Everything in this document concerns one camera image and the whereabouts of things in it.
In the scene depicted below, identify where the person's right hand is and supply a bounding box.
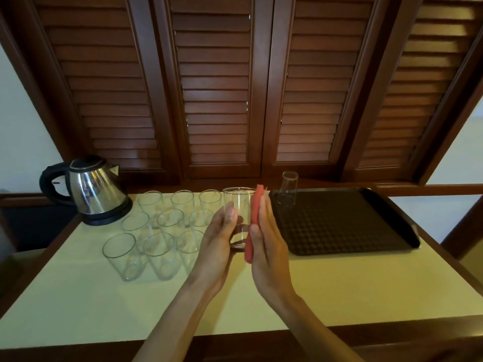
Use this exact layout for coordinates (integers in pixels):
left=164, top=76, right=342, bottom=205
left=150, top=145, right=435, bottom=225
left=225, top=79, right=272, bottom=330
left=249, top=192, right=299, bottom=308

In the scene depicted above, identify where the person's left hand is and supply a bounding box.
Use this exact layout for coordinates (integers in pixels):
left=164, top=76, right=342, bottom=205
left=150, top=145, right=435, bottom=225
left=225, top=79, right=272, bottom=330
left=187, top=201, right=239, bottom=298

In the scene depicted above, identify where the group of clear glasses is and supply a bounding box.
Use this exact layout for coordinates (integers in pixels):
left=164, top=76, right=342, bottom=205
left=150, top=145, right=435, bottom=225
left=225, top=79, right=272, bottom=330
left=102, top=189, right=223, bottom=282

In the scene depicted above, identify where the red cloth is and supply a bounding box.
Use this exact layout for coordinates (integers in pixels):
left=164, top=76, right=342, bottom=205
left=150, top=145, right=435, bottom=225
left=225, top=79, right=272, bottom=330
left=244, top=184, right=268, bottom=264

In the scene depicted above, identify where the dark brown textured tray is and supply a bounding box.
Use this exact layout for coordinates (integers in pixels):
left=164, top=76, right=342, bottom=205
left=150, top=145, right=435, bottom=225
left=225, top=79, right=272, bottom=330
left=268, top=187, right=421, bottom=257

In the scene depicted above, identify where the person's left forearm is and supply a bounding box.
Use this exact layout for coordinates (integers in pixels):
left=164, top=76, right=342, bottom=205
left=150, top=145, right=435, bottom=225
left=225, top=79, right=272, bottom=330
left=132, top=277, right=214, bottom=362

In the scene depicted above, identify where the steel electric kettle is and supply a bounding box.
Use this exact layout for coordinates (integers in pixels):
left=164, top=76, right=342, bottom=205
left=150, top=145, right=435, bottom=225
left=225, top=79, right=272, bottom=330
left=81, top=199, right=133, bottom=227
left=39, top=155, right=133, bottom=227

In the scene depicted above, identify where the brown louvered wooden shutter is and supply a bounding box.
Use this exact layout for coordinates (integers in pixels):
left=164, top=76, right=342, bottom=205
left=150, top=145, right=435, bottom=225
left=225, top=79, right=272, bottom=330
left=262, top=0, right=400, bottom=179
left=341, top=0, right=483, bottom=184
left=11, top=0, right=182, bottom=182
left=150, top=0, right=274, bottom=179

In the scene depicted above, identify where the brown wooden wall rail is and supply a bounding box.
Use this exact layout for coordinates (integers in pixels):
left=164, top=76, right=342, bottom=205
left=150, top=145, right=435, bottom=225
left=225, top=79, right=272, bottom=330
left=377, top=183, right=483, bottom=198

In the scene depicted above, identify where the brown wooden door frame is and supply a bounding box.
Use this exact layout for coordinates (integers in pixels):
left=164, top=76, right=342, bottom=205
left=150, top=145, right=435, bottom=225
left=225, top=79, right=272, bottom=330
left=441, top=205, right=483, bottom=260

